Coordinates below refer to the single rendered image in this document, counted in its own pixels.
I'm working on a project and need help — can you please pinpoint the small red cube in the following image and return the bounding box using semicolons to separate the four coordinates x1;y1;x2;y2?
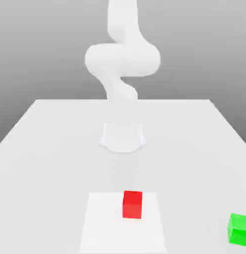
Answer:
122;190;143;220

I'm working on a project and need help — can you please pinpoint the small green cube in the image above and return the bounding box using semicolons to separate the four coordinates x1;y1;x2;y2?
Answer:
227;213;246;248

